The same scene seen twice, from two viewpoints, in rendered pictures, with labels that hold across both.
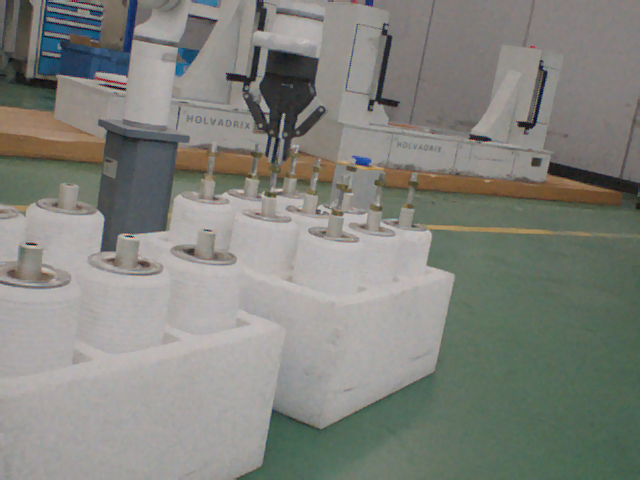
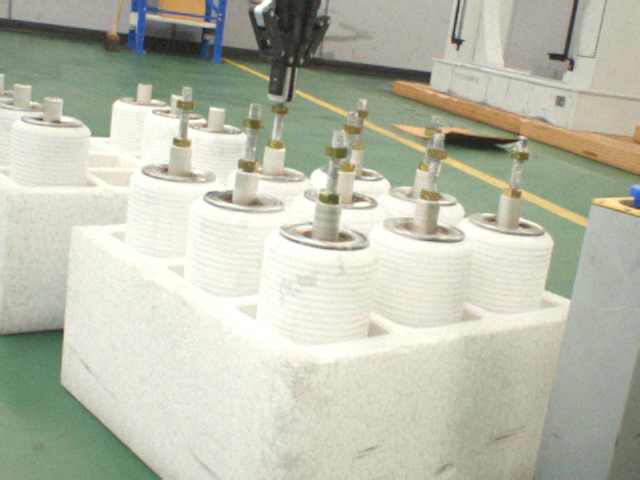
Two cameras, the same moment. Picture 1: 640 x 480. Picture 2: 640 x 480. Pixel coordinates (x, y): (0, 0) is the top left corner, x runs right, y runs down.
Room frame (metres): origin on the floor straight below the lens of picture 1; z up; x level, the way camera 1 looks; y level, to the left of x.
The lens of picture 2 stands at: (1.66, -0.81, 0.43)
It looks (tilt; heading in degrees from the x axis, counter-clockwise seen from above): 14 degrees down; 110
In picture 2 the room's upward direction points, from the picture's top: 8 degrees clockwise
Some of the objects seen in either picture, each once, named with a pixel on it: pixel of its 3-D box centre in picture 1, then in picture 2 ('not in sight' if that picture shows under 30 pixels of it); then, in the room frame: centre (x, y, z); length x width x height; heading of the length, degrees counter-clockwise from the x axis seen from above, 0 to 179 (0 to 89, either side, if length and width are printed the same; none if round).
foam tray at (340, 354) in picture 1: (291, 307); (318, 349); (1.38, 0.03, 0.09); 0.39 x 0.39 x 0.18; 61
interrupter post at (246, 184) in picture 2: (373, 222); (245, 188); (1.32, -0.07, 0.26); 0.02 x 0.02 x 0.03
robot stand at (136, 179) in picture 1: (134, 197); not in sight; (1.79, 0.40, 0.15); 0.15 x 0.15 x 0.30; 38
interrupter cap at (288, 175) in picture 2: (267, 216); (272, 174); (1.27, 0.09, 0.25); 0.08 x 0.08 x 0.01
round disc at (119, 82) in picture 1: (132, 83); not in sight; (3.58, 0.88, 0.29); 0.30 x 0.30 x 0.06
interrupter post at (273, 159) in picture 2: (268, 207); (273, 162); (1.27, 0.09, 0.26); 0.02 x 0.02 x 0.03
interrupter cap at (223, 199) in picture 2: (371, 230); (244, 202); (1.32, -0.07, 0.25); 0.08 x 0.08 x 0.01
